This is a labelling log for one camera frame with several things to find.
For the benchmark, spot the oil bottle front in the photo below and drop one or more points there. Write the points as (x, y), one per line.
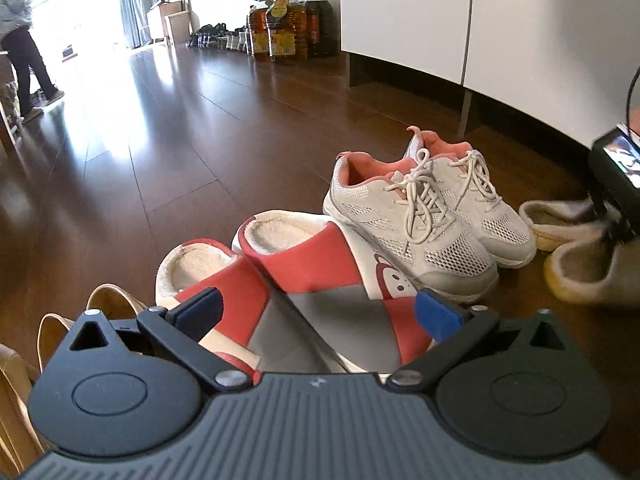
(281, 33)

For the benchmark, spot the white cabinet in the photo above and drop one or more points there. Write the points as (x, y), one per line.
(568, 63)

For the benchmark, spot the beige quilted slipper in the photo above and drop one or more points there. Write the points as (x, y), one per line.
(595, 272)

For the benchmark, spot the beige pump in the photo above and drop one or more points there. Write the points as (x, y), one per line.
(20, 444)

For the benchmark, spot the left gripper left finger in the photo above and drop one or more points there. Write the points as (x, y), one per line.
(176, 333)

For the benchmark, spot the white pink sneaker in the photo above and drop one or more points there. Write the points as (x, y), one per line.
(398, 208)

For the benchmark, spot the red grey slipper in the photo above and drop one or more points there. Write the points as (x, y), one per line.
(258, 327)
(357, 301)

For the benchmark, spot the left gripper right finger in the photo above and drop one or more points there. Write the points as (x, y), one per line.
(456, 332)

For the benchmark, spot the beige fuzzy slipper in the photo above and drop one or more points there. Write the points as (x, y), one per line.
(558, 222)

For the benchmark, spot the standing person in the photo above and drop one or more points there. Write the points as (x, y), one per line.
(23, 53)

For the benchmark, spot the oil bottle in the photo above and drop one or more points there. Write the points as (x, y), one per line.
(320, 28)
(281, 33)

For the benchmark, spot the oil bottle behind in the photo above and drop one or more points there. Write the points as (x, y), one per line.
(320, 28)

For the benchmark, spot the cardboard box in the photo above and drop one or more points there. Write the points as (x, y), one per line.
(169, 22)

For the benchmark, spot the cream loafer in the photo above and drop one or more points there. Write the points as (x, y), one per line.
(114, 302)
(53, 328)

